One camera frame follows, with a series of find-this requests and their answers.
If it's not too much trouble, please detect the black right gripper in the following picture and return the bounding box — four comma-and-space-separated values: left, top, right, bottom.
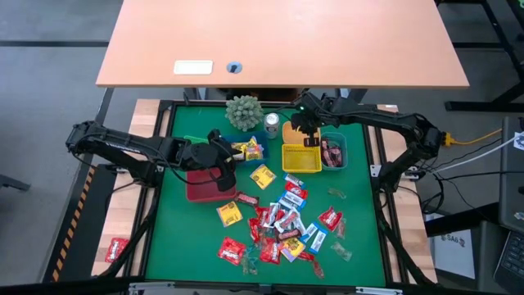
289, 91, 333, 148

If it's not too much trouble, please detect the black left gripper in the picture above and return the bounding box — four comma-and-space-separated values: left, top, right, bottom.
178, 128, 243, 193

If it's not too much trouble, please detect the red KitKat packet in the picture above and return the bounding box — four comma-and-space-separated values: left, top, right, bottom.
284, 181, 309, 201

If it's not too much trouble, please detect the white blue Hershey's packet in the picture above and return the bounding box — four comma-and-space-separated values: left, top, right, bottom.
309, 227, 329, 256
300, 221, 318, 243
277, 189, 306, 212

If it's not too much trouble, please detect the red Skittles packet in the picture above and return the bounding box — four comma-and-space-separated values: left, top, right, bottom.
248, 216, 263, 243
258, 238, 282, 266
104, 236, 130, 264
216, 235, 248, 267
318, 206, 345, 232

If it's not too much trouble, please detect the white red candy wrapper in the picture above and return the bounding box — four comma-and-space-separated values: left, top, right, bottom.
264, 202, 282, 229
282, 207, 302, 234

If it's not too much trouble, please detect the red gummy candy bag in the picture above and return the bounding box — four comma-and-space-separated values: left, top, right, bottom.
311, 259, 326, 281

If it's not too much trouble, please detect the blue plastic bin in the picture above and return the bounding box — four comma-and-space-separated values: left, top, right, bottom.
220, 130, 271, 167

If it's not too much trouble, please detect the peach plastic bin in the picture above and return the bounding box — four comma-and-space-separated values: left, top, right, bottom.
282, 120, 322, 147

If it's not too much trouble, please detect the yellow plastic basket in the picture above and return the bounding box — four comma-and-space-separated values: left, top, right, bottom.
281, 143, 323, 175

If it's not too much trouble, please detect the teal plastic bin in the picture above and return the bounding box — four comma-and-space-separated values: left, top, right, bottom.
319, 131, 349, 171

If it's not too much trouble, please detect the pink plastic bin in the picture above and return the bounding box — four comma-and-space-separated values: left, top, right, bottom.
185, 166, 239, 204

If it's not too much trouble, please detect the bright green plastic basket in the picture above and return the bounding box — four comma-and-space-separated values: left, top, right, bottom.
183, 134, 210, 146

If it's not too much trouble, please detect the artificial green succulent plant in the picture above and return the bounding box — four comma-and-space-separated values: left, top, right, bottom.
224, 94, 264, 133

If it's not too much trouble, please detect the clear blue gummy bag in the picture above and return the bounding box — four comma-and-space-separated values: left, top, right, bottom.
243, 244, 260, 263

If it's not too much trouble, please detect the brown PayDay packet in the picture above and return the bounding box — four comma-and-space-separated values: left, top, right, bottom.
277, 228, 303, 242

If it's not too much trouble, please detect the clear gummy rings bag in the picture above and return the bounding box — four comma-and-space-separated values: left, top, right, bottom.
240, 260, 260, 277

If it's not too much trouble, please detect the white rectangular desk plate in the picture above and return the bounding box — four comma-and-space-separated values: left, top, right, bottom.
173, 59, 215, 76

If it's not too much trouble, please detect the tan wooden desk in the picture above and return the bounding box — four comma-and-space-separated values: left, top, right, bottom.
95, 0, 471, 89

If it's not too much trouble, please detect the black hazard striped floor mat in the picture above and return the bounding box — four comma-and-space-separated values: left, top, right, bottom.
40, 163, 118, 284

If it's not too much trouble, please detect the grey equipment case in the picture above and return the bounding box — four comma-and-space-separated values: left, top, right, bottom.
498, 116, 524, 235

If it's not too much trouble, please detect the black stand foot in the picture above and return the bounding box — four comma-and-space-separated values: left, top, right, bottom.
0, 174, 32, 193

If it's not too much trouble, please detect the black table frame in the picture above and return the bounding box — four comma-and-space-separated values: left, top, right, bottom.
122, 98, 439, 295

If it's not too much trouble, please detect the black cable bundle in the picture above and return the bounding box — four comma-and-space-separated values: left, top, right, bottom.
421, 138, 500, 214

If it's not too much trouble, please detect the yellow power cable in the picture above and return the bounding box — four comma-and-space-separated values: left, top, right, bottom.
441, 128, 504, 148

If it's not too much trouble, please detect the black desk leg frame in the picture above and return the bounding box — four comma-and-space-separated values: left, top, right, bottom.
444, 0, 524, 114

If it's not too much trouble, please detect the white cable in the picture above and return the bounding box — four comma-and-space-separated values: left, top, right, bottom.
431, 136, 517, 175

